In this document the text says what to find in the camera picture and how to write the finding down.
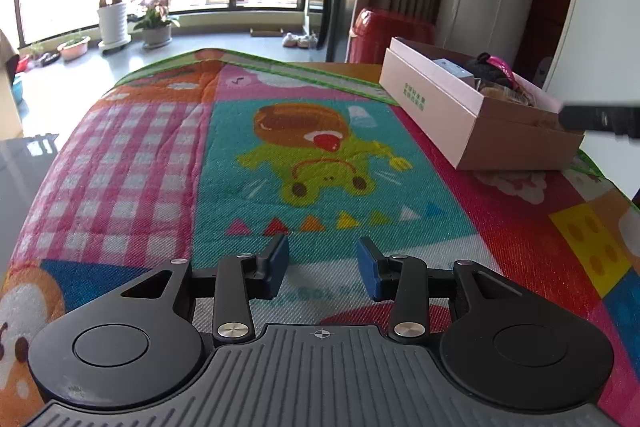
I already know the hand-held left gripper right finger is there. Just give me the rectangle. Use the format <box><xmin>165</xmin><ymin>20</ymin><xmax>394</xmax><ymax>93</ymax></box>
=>
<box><xmin>356</xmin><ymin>237</ymin><xmax>522</xmax><ymax>341</ymax></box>

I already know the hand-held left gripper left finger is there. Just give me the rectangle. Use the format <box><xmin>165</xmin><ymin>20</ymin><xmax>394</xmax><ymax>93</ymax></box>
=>
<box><xmin>120</xmin><ymin>234</ymin><xmax>291</xmax><ymax>344</ymax></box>

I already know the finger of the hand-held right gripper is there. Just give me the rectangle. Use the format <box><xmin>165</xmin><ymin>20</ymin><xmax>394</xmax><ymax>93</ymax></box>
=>
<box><xmin>557</xmin><ymin>104</ymin><xmax>640</xmax><ymax>139</ymax></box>

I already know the pink cardboard box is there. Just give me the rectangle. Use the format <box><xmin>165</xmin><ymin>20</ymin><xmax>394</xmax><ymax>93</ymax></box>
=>
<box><xmin>378</xmin><ymin>37</ymin><xmax>586</xmax><ymax>171</ymax></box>

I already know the black and pink toy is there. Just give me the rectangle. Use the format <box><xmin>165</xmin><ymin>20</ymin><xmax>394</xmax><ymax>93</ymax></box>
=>
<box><xmin>462</xmin><ymin>52</ymin><xmax>519</xmax><ymax>88</ymax></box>

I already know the colourful printed play mat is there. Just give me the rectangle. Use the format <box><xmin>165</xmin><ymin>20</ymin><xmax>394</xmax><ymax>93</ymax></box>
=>
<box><xmin>0</xmin><ymin>48</ymin><xmax>640</xmax><ymax>427</ymax></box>

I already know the red plastic stool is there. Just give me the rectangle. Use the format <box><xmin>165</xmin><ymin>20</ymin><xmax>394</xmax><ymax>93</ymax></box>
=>
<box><xmin>348</xmin><ymin>7</ymin><xmax>437</xmax><ymax>66</ymax></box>

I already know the black stand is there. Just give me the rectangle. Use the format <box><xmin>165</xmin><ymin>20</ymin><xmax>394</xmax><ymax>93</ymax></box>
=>
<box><xmin>302</xmin><ymin>0</ymin><xmax>334</xmax><ymax>54</ymax></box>

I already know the flowering plant in grey pot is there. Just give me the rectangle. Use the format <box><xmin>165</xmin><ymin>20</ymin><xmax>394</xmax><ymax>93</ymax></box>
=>
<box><xmin>132</xmin><ymin>0</ymin><xmax>181</xmax><ymax>50</ymax></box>

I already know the white oval planter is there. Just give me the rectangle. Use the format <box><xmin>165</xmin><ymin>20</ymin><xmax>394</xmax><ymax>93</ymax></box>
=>
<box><xmin>56</xmin><ymin>34</ymin><xmax>92</xmax><ymax>62</ymax></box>

